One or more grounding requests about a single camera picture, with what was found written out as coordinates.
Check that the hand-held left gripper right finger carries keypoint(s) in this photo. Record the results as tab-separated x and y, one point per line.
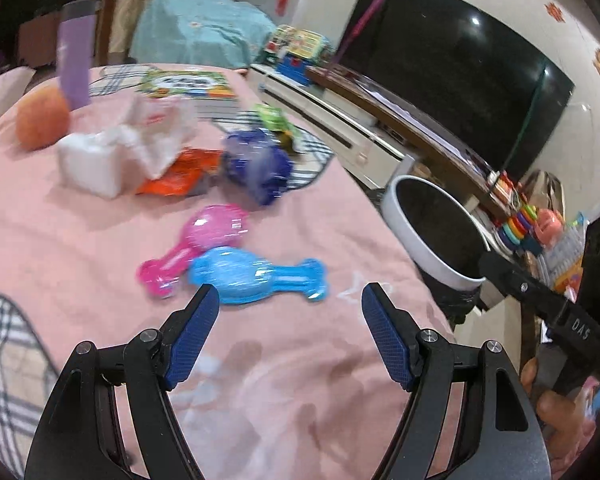
387	340

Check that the white tissue pack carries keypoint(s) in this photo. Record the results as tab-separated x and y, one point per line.
90	165

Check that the pink plastic rattle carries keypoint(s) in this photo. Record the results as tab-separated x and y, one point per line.
210	225

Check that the blue plastic rattle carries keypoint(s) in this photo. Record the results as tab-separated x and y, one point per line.
230	272

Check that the beige bag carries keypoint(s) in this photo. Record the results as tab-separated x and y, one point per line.
542	187

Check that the large black television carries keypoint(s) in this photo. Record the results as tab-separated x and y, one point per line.
455	70

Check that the blue wrapper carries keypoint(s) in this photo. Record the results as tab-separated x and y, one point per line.
255	165

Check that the white trash bin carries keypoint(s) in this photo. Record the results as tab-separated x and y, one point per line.
410	235

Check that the black bin bag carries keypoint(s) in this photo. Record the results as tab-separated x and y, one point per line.
450	305

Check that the green yellow snack wrapper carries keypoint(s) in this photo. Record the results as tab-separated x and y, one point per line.
272	117

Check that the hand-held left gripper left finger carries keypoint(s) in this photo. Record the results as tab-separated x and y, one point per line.
192	340

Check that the teal furniture cover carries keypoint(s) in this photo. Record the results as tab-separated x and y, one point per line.
200	30

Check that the purple bottle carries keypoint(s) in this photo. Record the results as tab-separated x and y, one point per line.
75	70

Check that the blue toy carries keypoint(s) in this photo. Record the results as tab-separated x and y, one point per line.
292	67

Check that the white TV cabinet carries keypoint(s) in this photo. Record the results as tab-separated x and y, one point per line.
330	110

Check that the pink blanket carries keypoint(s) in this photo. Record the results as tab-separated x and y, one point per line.
290	385

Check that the clear plastic box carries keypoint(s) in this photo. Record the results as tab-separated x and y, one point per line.
567	255

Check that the stack of children's books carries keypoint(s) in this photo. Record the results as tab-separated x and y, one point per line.
190	82

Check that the pink plastic toy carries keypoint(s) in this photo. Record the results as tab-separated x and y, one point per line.
550	227

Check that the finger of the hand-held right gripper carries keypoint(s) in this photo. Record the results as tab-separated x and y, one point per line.
517	285

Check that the pink stick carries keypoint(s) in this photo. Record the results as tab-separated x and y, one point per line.
365	20

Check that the wooden framed glass door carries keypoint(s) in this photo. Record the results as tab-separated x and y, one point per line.
30	10

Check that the colourful toy activity cube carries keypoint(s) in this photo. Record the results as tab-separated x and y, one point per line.
300	42

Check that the small red paper cutout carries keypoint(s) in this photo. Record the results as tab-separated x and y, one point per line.
555	12

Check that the peach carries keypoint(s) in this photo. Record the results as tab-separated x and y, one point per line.
40	117

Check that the person's right hand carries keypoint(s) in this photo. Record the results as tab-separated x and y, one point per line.
560	412

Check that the orange red snack packet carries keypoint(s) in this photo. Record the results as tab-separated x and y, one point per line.
180	175

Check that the sofa with pink cover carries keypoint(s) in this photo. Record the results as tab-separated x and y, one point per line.
0	95

